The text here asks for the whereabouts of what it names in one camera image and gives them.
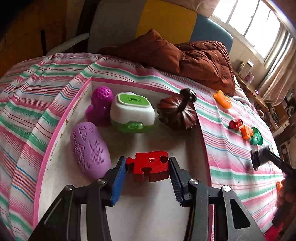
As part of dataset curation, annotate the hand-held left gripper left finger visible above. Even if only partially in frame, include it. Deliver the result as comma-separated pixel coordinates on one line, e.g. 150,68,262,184
29,156,127,241

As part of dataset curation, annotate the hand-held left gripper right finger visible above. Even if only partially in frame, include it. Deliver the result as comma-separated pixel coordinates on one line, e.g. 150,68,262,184
168,157,266,241

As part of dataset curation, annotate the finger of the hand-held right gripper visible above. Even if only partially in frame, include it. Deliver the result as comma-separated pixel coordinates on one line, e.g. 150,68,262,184
265,150,296,179

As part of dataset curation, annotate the grey canister with black base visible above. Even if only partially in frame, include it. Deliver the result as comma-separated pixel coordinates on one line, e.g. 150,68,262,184
250,145,274,171

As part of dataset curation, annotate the red puzzle piece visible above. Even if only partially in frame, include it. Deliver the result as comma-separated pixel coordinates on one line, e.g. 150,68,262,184
126,151,170,183

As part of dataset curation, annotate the green cylinder stand toy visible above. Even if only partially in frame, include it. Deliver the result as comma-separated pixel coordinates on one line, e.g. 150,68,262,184
250,127,264,146

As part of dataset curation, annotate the purple embossed oval soap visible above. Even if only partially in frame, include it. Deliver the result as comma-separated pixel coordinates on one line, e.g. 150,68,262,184
70,122,111,180

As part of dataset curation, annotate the orange cube block toy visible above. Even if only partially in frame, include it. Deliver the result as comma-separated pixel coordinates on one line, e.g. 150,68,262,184
240,126,253,140

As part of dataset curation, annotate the white tray with pink rim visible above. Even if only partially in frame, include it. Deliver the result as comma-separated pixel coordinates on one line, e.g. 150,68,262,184
33,76,214,241

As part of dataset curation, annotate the brown wooden pumpkin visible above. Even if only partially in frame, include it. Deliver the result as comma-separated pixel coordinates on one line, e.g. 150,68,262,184
157,89,199,131

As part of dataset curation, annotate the white green plastic box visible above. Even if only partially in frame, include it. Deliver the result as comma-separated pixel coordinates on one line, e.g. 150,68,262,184
110,92,155,133

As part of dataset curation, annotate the purple dotted toy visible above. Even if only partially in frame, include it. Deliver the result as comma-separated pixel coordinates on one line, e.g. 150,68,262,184
85,86,114,127

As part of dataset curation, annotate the yellow-orange slide toy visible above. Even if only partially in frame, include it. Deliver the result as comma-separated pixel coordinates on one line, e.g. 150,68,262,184
213,90,232,109

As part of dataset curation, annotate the wooden desk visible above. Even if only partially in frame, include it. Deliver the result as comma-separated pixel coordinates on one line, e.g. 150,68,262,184
235,74,278,112

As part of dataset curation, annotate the beige curtain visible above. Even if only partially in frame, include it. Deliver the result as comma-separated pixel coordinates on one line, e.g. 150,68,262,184
258,30,296,102

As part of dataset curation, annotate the pink green striped blanket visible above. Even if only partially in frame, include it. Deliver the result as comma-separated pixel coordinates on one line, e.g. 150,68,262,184
0,53,284,241

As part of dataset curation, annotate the brown pillow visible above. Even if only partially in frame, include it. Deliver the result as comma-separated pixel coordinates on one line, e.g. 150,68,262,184
97,29,183,74

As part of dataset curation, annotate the window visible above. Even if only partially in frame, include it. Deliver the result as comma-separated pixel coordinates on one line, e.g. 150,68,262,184
211,0,281,63

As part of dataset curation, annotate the grey yellow blue headboard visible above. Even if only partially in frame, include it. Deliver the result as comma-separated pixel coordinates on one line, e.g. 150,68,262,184
89,0,233,55

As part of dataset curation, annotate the wooden wardrobe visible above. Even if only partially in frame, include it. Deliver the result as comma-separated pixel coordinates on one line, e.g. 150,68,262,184
0,0,81,77

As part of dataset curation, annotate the white rail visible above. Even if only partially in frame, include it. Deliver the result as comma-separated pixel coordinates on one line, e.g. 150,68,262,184
46,33,89,55

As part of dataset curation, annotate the black post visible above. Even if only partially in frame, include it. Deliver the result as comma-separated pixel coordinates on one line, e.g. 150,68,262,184
76,0,97,54

